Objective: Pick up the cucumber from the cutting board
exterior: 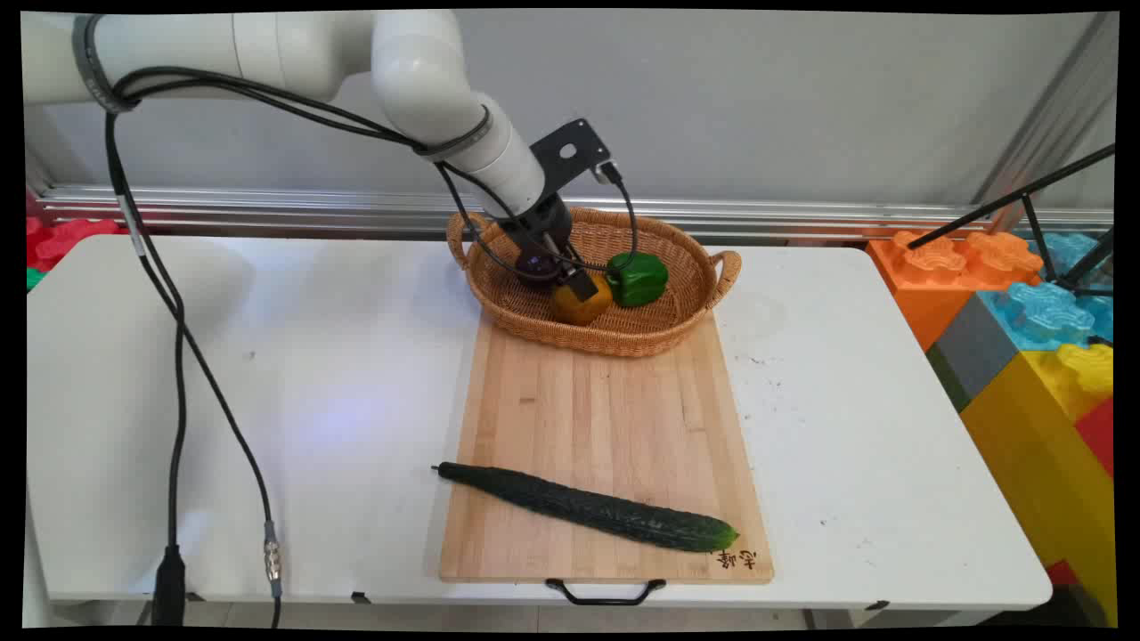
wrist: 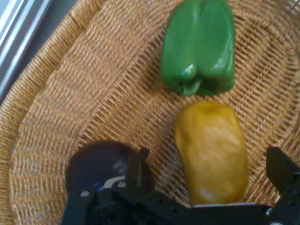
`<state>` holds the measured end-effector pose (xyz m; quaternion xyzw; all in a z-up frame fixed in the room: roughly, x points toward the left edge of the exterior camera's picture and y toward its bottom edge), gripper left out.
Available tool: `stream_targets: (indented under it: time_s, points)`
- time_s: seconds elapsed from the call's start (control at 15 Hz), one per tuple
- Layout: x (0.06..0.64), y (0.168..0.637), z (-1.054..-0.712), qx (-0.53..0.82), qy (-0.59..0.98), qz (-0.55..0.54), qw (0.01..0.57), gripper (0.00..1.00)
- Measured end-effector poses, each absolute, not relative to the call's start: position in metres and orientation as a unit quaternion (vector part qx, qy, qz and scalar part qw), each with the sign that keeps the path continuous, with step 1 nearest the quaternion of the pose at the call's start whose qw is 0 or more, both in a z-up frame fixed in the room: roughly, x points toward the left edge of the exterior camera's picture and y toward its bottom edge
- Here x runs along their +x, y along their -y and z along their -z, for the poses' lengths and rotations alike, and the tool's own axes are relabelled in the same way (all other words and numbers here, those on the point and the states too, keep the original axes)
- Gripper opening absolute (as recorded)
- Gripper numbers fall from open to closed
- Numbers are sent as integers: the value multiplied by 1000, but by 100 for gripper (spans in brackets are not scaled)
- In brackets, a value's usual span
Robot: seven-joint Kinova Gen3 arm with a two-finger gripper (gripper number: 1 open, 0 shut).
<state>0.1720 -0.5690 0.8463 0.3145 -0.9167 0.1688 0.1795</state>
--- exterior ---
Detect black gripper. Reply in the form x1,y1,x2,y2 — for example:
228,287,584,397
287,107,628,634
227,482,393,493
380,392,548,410
499,192,599,303

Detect yellow bell pepper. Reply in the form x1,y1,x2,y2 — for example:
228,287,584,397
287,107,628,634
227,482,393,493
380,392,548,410
550,272,615,327

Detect dark purple eggplant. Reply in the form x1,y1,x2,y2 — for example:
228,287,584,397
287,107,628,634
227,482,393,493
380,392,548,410
517,252,560,287

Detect green bell pepper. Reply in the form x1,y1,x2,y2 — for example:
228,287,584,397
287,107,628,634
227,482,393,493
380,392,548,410
606,252,670,309

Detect woven wicker basket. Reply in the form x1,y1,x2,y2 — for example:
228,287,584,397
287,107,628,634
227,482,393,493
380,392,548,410
446,207,743,359

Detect wooden cutting board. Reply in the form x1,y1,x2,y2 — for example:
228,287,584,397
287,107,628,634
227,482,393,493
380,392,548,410
438,308,775,586

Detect dark green cucumber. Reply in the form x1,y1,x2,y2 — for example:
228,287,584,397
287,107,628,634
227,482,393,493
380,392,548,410
432,461,741,554

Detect orange foam block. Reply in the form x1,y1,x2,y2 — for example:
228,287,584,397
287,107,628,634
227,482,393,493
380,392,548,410
867,230,1046,353

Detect grey foam block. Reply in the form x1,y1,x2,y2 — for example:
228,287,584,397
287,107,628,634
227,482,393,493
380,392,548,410
926,294,1022,413

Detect red foam floor mat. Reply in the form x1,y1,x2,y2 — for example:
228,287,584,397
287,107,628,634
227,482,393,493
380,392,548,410
25,216,122,272

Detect blue foam block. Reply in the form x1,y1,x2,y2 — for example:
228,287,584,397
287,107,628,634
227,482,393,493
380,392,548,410
977,231,1115,352

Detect black tripod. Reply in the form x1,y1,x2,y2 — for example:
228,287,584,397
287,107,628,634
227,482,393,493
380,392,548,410
907,142,1116,298

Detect red foam block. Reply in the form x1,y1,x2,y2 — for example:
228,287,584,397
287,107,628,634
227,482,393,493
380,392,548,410
1074,396,1116,482

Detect black camera USB cable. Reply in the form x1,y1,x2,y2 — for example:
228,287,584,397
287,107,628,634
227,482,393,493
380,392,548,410
595,160,640,273

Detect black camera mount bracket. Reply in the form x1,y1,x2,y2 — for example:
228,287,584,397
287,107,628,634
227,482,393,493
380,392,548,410
529,118,617,213

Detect aluminium wall rail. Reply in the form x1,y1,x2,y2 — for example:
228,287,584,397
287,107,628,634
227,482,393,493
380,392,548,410
36,184,1114,238

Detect black metal board handle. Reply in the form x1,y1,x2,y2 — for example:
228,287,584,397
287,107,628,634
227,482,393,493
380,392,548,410
544,578,667,607

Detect thin black cable, metal connector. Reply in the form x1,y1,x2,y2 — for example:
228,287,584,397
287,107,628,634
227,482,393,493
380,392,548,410
105,85,428,629

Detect thick black cable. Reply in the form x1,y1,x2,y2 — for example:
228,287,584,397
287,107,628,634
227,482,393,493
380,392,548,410
105,68,419,628

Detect aluminium corner post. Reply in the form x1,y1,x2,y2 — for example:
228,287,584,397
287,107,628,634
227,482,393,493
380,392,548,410
971,12,1120,234

